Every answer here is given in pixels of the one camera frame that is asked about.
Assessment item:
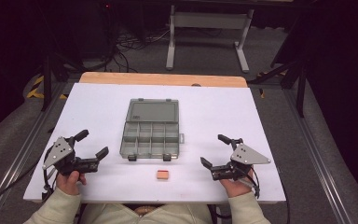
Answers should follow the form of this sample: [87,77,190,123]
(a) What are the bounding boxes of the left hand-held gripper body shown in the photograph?
[42,136,100,175]

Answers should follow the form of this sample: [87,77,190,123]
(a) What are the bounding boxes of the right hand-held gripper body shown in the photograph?
[211,143,271,181]

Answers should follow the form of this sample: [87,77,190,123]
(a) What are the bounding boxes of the clear plastic compartment box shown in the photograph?
[119,98,186,162]

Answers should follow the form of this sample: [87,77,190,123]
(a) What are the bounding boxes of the person's left hand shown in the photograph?
[55,170,88,196]

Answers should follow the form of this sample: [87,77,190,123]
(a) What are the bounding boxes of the person's right hand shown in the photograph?
[219,168,256,199]

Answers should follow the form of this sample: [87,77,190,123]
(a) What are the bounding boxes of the white board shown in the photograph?
[22,82,287,205]

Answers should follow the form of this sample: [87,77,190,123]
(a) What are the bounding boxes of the yellow black floor tape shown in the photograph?
[26,74,68,101]
[255,70,288,100]

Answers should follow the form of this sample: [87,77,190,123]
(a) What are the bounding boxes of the black metal stand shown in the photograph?
[41,50,87,112]
[247,59,310,119]

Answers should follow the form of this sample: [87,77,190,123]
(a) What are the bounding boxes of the person's torso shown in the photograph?
[79,203,214,224]

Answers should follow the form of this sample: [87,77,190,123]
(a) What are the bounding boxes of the wooden table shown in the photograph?
[78,72,249,89]

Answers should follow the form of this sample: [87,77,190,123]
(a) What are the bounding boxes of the white metal stand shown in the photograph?
[165,4,255,75]

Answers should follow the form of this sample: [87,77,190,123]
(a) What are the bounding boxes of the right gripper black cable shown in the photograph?
[238,166,261,200]

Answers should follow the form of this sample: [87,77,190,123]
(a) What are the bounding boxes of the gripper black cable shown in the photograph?
[238,166,261,200]
[0,146,59,213]

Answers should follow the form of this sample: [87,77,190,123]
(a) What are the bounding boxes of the aluminium floor rail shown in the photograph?
[282,88,355,224]
[0,81,73,224]

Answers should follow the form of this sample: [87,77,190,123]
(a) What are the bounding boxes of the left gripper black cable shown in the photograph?
[0,146,59,213]

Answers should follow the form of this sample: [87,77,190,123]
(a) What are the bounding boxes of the black floor cables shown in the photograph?
[103,26,171,73]

